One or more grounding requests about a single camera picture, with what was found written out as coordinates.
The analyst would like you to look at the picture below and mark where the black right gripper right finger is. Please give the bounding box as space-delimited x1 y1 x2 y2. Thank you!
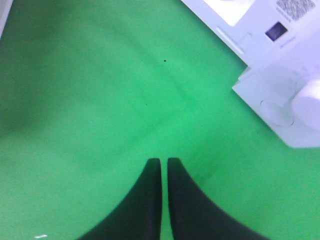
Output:
167 157 268 240

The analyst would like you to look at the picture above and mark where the round microwave door button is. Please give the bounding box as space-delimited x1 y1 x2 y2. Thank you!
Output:
259 100 294 127

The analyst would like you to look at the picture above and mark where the white microwave oven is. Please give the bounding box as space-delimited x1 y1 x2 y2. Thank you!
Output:
184 0 320 148

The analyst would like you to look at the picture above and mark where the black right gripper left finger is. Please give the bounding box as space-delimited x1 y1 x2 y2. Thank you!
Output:
79 158 162 240

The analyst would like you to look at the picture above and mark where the white microwave knob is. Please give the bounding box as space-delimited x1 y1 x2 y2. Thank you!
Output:
291 79 320 130

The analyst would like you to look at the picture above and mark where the white microwave door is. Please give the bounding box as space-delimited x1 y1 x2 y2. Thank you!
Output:
0 0 13 37

